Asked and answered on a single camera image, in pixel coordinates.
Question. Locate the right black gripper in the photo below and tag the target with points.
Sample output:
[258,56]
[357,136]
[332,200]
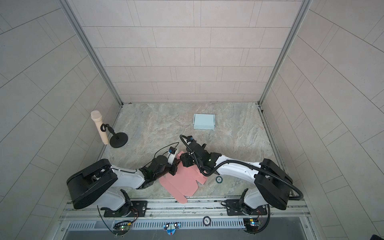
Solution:
[185,159]

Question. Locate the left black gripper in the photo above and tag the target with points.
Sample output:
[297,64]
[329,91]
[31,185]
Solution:
[174,166]

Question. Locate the pink paper box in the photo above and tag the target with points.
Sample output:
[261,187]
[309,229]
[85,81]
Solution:
[184,183]

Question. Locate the light blue paper box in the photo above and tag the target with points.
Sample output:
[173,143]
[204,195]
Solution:
[204,121]

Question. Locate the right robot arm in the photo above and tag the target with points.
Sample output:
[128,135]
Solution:
[272,185]

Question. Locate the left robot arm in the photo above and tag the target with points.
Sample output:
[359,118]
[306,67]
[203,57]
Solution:
[102,184]

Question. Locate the blue poker chip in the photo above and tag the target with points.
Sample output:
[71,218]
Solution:
[219,179]

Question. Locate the black round microphone stand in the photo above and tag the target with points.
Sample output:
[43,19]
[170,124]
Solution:
[117,140]

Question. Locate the blue sticker with eyes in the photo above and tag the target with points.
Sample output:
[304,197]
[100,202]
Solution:
[171,228]

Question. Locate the round black white badge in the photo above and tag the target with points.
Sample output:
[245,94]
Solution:
[207,221]

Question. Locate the left green circuit board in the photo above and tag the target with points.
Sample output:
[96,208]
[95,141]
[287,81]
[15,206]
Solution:
[123,226]

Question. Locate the green circuit board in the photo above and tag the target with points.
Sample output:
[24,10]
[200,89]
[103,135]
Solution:
[251,225]
[123,226]

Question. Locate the right green circuit board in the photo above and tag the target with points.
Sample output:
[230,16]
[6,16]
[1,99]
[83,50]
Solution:
[251,225]

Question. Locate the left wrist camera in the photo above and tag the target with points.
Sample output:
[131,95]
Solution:
[172,152]

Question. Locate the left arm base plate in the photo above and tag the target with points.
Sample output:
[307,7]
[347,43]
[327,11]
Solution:
[133,209]

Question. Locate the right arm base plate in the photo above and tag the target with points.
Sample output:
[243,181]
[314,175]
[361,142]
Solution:
[234,208]

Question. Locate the aluminium mounting rail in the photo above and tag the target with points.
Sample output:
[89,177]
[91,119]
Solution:
[161,209]

